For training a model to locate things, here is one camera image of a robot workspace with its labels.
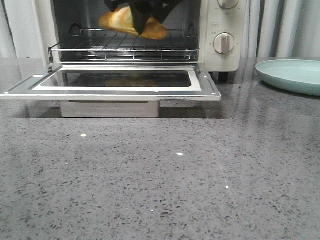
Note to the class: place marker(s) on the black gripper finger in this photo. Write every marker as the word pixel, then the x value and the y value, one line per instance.
pixel 141 11
pixel 163 8

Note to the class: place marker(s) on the golden striped bread loaf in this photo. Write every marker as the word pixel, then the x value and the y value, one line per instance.
pixel 121 20

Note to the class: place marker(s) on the white glass oven door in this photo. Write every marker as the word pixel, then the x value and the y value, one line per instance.
pixel 117 81

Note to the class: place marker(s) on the grey oven door handle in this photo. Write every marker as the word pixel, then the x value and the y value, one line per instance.
pixel 109 109

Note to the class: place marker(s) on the white Toshiba toaster oven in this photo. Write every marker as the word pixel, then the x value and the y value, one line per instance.
pixel 204 19

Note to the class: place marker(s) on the upper beige oven knob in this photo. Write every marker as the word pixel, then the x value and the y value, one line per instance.
pixel 227 4

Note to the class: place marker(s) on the beige oven knob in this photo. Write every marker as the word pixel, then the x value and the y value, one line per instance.
pixel 224 43
pixel 227 4

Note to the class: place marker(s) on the lower beige oven knob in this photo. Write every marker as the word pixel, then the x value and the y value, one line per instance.
pixel 224 43

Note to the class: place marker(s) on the light green plate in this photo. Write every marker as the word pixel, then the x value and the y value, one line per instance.
pixel 293 75

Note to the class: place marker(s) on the metal wire oven rack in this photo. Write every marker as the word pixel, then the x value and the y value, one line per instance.
pixel 93 44

